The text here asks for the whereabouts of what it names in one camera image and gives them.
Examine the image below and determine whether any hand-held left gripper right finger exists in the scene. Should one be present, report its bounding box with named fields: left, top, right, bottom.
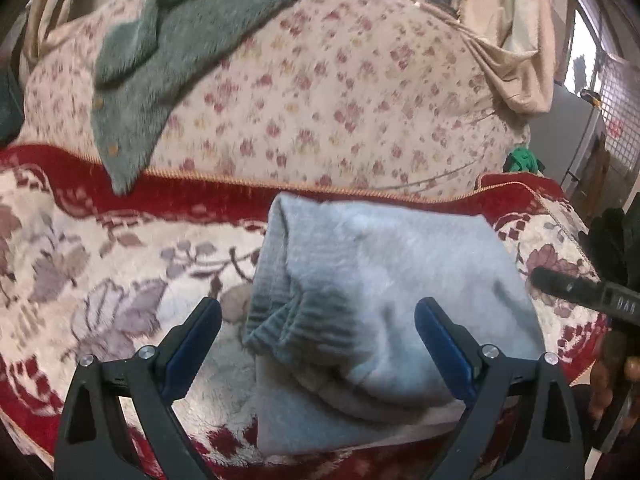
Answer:
left=414, top=296, right=586, bottom=480

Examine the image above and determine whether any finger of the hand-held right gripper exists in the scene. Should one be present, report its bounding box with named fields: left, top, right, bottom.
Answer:
left=530, top=266, right=640, bottom=328

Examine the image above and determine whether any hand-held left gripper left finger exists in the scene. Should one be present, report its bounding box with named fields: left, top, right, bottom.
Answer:
left=54, top=296, right=223, bottom=480

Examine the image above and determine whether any light grey sweatshirt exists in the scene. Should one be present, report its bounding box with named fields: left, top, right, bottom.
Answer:
left=242, top=192, right=547, bottom=457

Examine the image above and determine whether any person's right hand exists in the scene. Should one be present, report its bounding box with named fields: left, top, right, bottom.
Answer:
left=589, top=330, right=640, bottom=423

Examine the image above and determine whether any dark knit cloth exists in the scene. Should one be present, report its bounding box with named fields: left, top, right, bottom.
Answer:
left=577, top=207, right=640, bottom=286

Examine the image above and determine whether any red floral plush blanket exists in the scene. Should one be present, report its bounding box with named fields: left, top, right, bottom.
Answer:
left=0, top=145, right=608, bottom=480

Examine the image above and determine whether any small green object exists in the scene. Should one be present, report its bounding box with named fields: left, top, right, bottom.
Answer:
left=504, top=147, right=546, bottom=174

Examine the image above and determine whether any grey cabinet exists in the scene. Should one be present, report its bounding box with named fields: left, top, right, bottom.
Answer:
left=529, top=84, right=607, bottom=196

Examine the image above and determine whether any white lattice screen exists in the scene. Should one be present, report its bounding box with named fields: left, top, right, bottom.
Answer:
left=597, top=52, right=640, bottom=173

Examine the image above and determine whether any beige curtain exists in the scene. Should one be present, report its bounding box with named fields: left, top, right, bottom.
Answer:
left=452, top=0, right=557, bottom=116

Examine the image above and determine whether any cream floral bed sheet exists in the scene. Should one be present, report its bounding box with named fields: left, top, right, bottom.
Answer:
left=22, top=0, right=532, bottom=196

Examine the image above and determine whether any green fleece jacket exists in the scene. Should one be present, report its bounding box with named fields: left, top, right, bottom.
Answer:
left=90, top=0, right=351, bottom=196

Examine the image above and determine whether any dark teal pillow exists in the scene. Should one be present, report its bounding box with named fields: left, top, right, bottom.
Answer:
left=0, top=67, right=24, bottom=142

